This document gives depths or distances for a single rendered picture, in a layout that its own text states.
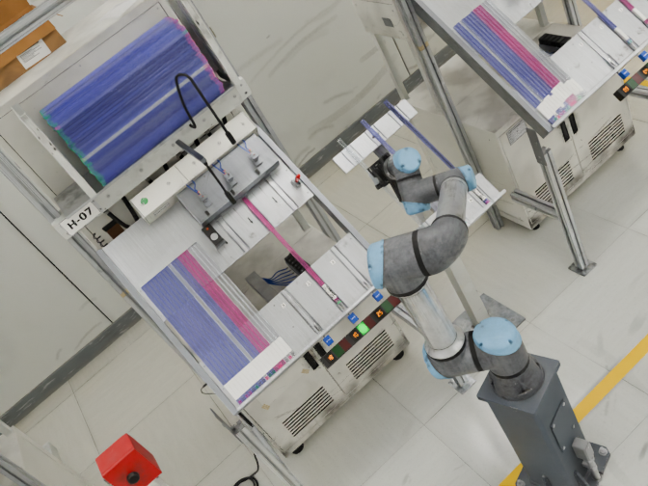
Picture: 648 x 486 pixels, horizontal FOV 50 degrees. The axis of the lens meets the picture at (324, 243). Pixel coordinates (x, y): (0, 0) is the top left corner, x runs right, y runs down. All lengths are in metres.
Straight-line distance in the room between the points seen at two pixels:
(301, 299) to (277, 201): 0.35
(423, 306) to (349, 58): 2.76
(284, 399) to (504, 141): 1.35
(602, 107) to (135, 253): 2.07
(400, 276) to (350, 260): 0.68
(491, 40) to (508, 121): 0.38
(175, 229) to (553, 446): 1.38
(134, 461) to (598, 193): 2.27
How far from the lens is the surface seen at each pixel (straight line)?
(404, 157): 2.02
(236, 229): 2.38
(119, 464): 2.39
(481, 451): 2.70
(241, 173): 2.38
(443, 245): 1.65
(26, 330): 4.16
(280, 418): 2.82
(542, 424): 2.15
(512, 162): 3.00
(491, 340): 1.94
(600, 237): 3.20
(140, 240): 2.43
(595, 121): 3.31
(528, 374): 2.05
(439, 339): 1.90
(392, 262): 1.67
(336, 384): 2.88
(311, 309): 2.31
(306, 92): 4.25
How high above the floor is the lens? 2.25
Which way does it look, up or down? 36 degrees down
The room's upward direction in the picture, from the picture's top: 33 degrees counter-clockwise
